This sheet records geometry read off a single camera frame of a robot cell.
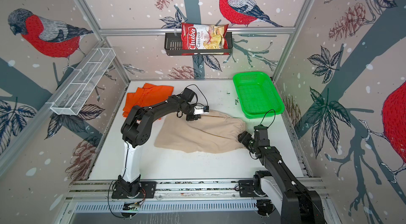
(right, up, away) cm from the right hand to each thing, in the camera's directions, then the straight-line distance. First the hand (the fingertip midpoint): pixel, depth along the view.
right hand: (241, 140), depth 87 cm
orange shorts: (-62, +25, +23) cm, 71 cm away
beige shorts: (-16, +3, +3) cm, 16 cm away
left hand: (-24, +13, +10) cm, 29 cm away
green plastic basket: (+17, +25, +23) cm, 38 cm away
